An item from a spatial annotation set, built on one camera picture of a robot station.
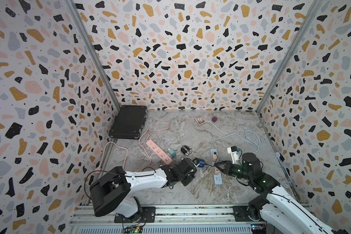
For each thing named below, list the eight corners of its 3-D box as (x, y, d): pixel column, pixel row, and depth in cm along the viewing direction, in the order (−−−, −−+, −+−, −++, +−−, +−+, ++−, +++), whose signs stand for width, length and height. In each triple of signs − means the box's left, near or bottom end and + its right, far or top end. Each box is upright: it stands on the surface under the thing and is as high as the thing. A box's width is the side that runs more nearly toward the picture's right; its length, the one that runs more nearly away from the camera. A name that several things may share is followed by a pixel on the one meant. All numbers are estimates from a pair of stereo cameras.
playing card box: (199, 125, 116) (199, 123, 114) (194, 118, 120) (194, 116, 118) (205, 122, 117) (205, 120, 115) (199, 116, 122) (200, 114, 120)
